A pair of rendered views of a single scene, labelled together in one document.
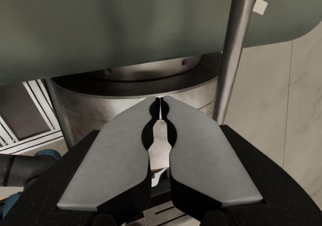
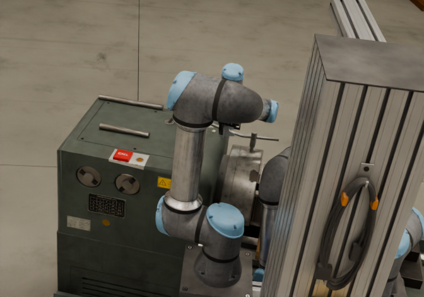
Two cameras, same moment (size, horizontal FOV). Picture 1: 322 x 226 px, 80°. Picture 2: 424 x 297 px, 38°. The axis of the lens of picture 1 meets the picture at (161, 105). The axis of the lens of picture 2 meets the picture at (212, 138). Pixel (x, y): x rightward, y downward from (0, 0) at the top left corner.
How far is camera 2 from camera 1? 2.31 m
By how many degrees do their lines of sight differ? 52
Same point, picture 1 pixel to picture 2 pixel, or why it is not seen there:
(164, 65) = (225, 157)
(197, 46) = (219, 143)
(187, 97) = (234, 148)
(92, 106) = (229, 171)
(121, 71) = (223, 168)
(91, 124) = (236, 174)
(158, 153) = (253, 157)
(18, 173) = not seen: hidden behind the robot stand
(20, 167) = not seen: hidden behind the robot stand
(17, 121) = not seen: outside the picture
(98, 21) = (206, 151)
